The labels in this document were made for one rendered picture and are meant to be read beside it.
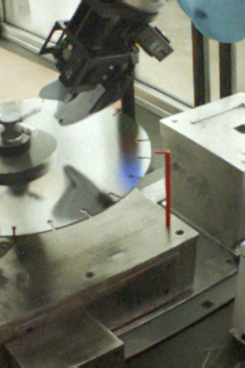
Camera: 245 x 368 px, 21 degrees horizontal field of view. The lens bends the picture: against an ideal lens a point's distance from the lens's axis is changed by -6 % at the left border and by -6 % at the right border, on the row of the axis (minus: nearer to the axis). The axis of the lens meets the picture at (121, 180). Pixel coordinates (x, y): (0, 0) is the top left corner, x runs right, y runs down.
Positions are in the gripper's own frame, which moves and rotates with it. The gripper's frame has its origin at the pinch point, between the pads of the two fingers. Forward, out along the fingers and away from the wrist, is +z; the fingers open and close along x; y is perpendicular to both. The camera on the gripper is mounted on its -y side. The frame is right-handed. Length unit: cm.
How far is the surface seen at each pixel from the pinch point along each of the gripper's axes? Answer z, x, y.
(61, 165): 2.4, 5.0, 3.4
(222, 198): 4.4, 15.6, -18.7
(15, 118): 1.0, -2.3, 6.6
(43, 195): 1.8, 8.3, 8.9
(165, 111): 22, -12, -45
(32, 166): 2.9, 3.7, 6.9
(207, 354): 8.8, 32.9, -2.9
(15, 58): 49, -58, -48
